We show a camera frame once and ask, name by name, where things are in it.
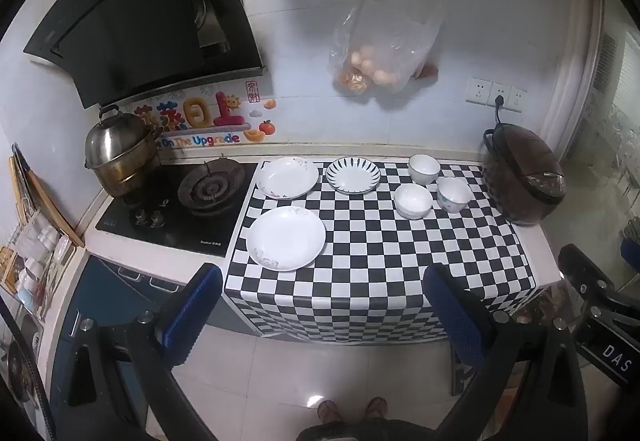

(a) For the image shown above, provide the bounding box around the blue kitchen cabinet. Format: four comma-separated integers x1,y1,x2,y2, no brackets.
47,255,201,441

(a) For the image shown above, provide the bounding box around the colourful wall sticker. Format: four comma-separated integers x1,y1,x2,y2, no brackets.
132,81,278,149

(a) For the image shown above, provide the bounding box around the stainless steel steamer pot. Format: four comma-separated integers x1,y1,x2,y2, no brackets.
84,104,162,198

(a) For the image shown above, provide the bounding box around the person's right foot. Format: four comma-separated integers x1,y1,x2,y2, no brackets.
365,397,388,422

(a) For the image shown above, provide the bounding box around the dish rack with utensils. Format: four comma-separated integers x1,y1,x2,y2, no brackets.
0,208,76,317

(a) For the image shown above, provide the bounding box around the person's foot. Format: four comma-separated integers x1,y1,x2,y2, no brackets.
317,399,343,424
365,397,388,422

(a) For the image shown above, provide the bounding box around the white plate with grey print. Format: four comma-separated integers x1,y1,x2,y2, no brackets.
245,206,327,272
255,156,320,200

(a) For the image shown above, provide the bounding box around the cluster of brown eggs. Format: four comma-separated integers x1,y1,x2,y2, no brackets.
350,46,403,86

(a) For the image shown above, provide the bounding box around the sliding glass door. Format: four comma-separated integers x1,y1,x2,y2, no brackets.
560,0,640,222

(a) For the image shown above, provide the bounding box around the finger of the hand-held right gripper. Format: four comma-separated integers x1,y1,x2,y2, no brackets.
557,243,624,308

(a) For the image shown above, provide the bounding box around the plain white bowl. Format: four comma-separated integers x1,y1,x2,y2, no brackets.
407,154,442,186

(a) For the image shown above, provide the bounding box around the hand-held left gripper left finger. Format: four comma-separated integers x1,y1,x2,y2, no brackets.
67,262,224,441

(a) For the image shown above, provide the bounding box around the thin cutting board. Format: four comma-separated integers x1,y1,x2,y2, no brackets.
7,143,41,222

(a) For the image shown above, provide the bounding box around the white bowl with blue print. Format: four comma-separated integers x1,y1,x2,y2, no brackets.
436,177,473,214

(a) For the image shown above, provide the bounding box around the dark round pan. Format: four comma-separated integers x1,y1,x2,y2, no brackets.
5,341,41,407

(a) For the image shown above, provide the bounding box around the clear plastic bag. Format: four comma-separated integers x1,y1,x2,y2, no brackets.
327,0,446,109

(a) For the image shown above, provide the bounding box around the black and white checkered cloth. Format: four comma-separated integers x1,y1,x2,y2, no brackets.
221,160,551,347

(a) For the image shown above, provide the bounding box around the wooden cutting board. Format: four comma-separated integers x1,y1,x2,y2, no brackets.
25,169,86,248

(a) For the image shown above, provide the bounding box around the white wall socket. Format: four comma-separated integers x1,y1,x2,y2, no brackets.
489,82,511,109
465,77,492,105
507,86,529,113

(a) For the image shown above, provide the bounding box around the black range hood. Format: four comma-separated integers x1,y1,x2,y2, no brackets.
22,0,268,109

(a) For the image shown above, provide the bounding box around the round stove burner grate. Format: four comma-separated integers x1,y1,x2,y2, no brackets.
177,160,243,212

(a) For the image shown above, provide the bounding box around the black glass gas stove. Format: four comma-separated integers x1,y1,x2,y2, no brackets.
95,160,258,258

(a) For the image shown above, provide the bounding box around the white bowl with red flowers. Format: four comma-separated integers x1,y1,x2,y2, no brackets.
393,183,434,220

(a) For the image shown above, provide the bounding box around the brown rice cooker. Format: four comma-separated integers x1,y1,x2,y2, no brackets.
481,122,568,228

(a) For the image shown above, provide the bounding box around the white plate with dark stripes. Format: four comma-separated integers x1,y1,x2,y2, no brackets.
325,156,382,196

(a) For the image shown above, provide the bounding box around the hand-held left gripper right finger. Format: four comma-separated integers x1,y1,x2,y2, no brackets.
422,263,588,441

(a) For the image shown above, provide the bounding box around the person's left foot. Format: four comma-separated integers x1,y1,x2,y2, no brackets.
317,399,343,424

